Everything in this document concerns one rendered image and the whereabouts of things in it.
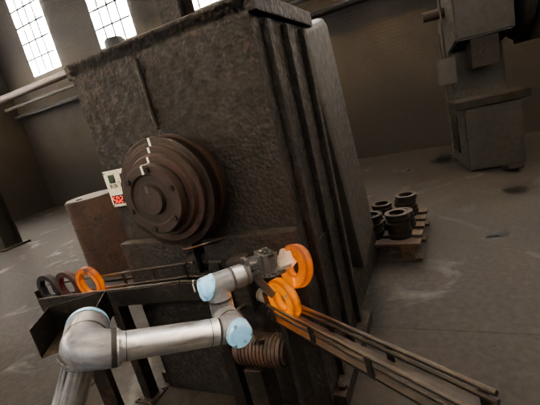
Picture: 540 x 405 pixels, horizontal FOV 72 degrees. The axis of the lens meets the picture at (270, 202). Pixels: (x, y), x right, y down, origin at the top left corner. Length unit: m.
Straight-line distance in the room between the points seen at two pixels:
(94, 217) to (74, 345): 3.40
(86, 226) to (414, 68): 5.68
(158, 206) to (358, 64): 6.23
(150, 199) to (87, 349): 0.67
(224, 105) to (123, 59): 0.52
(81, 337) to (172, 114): 0.97
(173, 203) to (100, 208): 2.97
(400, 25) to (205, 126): 6.01
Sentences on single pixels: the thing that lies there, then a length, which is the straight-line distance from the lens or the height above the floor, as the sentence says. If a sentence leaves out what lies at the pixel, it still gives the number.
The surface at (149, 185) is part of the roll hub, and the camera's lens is 1.53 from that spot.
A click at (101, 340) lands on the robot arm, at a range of 1.05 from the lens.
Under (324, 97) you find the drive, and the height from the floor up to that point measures 1.33.
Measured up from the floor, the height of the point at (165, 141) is 1.32.
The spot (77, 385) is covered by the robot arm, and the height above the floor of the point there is 0.76.
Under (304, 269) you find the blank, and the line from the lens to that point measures 1.29.
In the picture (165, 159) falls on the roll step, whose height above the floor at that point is 1.26.
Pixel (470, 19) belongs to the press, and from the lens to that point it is 5.23.
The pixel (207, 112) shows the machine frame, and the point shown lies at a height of 1.39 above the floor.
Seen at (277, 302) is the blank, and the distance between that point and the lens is 1.38.
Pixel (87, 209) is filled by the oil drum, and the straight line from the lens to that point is 4.41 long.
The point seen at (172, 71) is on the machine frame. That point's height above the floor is 1.58.
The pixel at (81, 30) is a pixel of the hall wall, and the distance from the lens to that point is 10.90.
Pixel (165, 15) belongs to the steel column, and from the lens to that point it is 4.70.
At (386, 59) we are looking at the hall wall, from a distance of 7.32.
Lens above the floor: 1.35
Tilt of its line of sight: 14 degrees down
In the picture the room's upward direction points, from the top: 14 degrees counter-clockwise
